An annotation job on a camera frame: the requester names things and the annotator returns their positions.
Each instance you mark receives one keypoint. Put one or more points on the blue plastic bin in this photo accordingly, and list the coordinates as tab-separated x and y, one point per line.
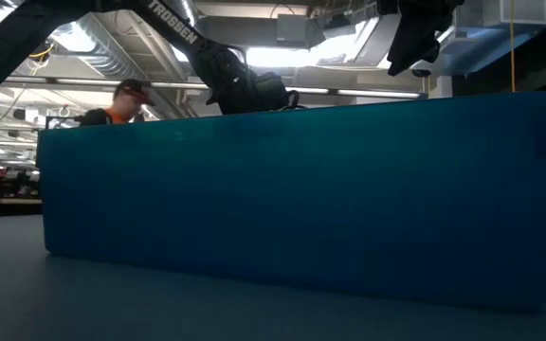
301	203

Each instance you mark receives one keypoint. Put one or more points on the grey ceiling vent box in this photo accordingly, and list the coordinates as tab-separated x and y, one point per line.
299	30

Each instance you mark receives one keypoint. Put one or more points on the blue ceiling panel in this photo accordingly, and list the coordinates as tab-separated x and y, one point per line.
486	47

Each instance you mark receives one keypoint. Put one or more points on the person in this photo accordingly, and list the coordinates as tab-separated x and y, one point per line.
121	109

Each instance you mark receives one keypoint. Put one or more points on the corrugated ceiling duct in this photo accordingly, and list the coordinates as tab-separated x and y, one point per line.
97	47

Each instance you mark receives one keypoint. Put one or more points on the white ceiling box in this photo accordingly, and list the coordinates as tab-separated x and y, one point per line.
529	12

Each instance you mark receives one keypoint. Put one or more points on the long ceiling light strip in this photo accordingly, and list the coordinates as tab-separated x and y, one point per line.
372	93

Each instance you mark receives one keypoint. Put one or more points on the black table frame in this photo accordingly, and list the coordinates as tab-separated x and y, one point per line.
3	208

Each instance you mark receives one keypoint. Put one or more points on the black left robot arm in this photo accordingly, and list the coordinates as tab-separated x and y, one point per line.
173	26

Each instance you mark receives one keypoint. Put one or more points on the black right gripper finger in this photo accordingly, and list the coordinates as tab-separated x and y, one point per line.
413	52

